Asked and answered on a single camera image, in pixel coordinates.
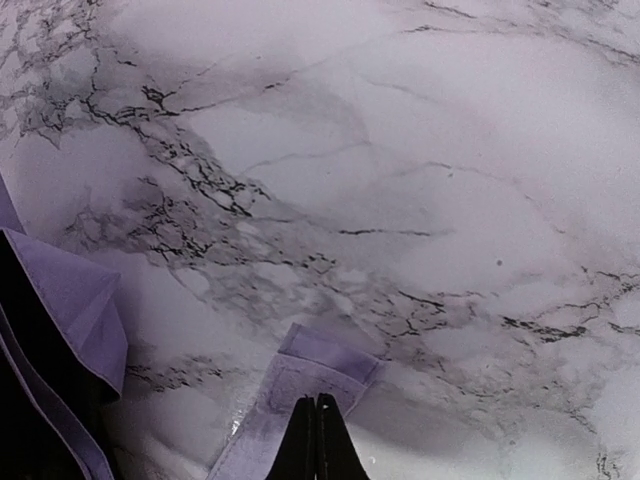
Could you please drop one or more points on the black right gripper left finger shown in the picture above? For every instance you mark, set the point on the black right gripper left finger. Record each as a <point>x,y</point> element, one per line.
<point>295,458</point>

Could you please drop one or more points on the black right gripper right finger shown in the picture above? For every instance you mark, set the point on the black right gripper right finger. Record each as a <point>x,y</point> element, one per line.
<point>336,457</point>

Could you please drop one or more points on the lilac folding umbrella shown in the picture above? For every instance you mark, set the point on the lilac folding umbrella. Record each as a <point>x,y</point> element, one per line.
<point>63,352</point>

